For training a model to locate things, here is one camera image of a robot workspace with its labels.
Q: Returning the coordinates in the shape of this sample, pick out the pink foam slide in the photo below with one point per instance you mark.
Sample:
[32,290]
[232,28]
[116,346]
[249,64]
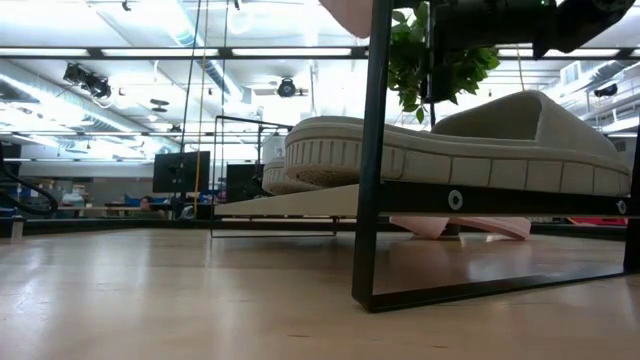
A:
[500,227]
[350,15]

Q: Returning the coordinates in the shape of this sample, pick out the grey foam slide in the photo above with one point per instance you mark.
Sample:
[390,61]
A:
[280,177]
[500,145]

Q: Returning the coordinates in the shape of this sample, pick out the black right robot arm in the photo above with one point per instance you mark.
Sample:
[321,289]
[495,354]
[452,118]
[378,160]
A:
[590,20]

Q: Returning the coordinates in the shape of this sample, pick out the green plant in black pot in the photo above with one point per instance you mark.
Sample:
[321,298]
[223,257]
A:
[470,70]

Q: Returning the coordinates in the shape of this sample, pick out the round black ceiling fixture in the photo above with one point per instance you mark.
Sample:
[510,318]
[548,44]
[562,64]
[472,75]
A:
[286,88]

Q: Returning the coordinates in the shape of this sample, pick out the red and black cart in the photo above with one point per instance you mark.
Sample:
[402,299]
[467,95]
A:
[595,220]

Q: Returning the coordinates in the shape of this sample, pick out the black square monitor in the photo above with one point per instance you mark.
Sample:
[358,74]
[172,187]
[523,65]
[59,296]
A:
[242,182]

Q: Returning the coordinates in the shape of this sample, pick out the black horizontal overhead beam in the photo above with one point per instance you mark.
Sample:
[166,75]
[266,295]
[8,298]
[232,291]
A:
[150,52]

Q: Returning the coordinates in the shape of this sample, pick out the black computer monitor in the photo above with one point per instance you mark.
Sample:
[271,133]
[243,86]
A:
[180,172]

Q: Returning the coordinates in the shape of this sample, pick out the person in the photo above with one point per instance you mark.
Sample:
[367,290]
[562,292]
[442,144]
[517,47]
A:
[146,203]

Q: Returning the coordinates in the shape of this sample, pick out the black ceiling spotlight cluster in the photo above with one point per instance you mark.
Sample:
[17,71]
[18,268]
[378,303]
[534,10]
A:
[87,80]

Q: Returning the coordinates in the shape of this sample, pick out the wooden shelf with black frame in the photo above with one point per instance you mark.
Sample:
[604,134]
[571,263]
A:
[377,150]

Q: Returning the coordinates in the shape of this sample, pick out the black metal table frame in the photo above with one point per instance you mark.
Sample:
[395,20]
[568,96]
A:
[100,225]

